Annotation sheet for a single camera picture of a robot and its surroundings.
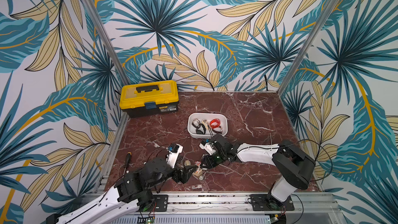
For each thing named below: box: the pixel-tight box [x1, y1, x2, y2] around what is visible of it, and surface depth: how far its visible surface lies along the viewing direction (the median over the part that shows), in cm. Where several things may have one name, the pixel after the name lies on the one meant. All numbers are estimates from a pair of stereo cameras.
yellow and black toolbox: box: [119, 79, 180, 119], surface depth 97 cm
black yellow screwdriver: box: [122, 151, 133, 179], surface depth 87 cm
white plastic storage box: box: [187, 112, 229, 139], surface depth 101 cm
